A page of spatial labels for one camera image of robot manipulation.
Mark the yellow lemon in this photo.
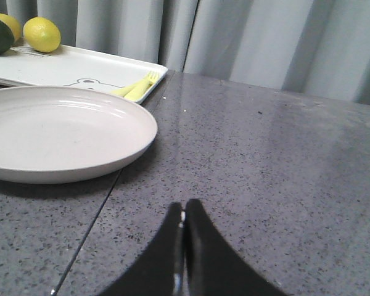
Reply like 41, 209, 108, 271
0, 13, 22, 43
23, 17, 61, 53

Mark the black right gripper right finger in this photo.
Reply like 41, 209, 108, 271
186, 199, 285, 295

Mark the yellow plastic spoon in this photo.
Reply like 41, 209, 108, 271
110, 82, 139, 97

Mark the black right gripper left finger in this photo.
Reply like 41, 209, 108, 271
100, 202, 184, 295

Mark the yellow lemon front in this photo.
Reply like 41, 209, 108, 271
23, 17, 61, 53

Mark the yellow plastic fork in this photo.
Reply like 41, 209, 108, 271
125, 72, 160, 101

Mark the beige round plate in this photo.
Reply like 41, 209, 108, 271
0, 86, 158, 184

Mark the white bear print tray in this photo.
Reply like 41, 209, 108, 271
0, 44, 168, 93

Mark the yellow lemon back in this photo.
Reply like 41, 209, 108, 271
0, 13, 22, 43

